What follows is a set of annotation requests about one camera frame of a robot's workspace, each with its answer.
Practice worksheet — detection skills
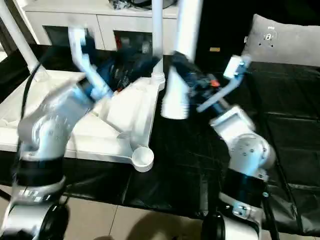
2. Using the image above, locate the white plastic table top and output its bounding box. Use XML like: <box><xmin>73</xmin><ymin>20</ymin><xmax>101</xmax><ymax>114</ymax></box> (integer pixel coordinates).
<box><xmin>0</xmin><ymin>69</ymin><xmax>166</xmax><ymax>173</ymax></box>

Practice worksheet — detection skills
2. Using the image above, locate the light grey pillow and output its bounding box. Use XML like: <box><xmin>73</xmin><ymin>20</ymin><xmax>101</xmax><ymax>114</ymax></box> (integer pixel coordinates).
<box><xmin>242</xmin><ymin>13</ymin><xmax>320</xmax><ymax>68</ymax></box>

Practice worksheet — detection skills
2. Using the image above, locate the white glass-door cabinet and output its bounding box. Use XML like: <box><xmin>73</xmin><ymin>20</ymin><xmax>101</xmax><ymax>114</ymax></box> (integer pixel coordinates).
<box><xmin>22</xmin><ymin>0</ymin><xmax>182</xmax><ymax>52</ymax></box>

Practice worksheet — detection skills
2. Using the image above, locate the black work mat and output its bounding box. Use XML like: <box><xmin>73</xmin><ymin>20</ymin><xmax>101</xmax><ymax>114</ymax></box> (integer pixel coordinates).
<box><xmin>0</xmin><ymin>44</ymin><xmax>320</xmax><ymax>236</ymax></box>

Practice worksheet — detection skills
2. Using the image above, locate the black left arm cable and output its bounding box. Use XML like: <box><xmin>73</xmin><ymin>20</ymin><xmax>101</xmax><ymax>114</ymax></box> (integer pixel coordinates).
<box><xmin>18</xmin><ymin>64</ymin><xmax>48</xmax><ymax>153</ymax></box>

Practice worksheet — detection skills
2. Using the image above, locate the white plastic table leg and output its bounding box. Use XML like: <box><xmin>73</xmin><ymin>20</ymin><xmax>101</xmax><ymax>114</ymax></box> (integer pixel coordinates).
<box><xmin>0</xmin><ymin>0</ymin><xmax>49</xmax><ymax>82</ymax></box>
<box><xmin>151</xmin><ymin>0</ymin><xmax>166</xmax><ymax>87</ymax></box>
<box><xmin>160</xmin><ymin>0</ymin><xmax>204</xmax><ymax>120</ymax></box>

